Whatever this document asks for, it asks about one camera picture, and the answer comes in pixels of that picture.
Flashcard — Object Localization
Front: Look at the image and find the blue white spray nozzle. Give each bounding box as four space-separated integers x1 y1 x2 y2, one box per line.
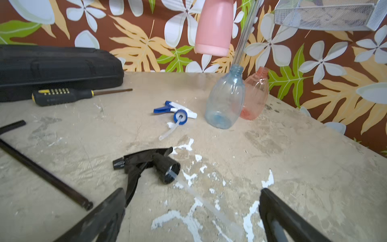
153 101 198 141

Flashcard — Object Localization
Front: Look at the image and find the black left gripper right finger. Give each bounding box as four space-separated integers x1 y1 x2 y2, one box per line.
259 188 329 242

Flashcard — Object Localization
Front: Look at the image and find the black spray nozzle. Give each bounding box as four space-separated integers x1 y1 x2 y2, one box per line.
112 147 242 242

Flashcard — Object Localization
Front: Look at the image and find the black hex key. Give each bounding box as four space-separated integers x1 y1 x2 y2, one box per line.
1 139 94 211

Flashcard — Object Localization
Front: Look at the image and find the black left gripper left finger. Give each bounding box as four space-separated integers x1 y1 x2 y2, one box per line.
56 188 126 242

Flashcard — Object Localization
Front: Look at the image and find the black yellow screwdriver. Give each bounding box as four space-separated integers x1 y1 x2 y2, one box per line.
32 88 133 106

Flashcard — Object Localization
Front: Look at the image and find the black plastic tool case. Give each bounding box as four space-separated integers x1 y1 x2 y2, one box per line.
1 45 124 102

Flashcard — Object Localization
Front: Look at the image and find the clear blue spray bottle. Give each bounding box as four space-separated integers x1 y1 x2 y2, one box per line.
205 65 246 130

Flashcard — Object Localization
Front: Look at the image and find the opaque pink spray bottle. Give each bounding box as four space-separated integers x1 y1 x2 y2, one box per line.
195 0 233 57

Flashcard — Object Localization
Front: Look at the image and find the clear red spray bottle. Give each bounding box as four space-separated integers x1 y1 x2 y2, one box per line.
240 67 269 121

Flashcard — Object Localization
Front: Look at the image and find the white mesh wall basket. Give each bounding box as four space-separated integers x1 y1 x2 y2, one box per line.
275 0 387 31

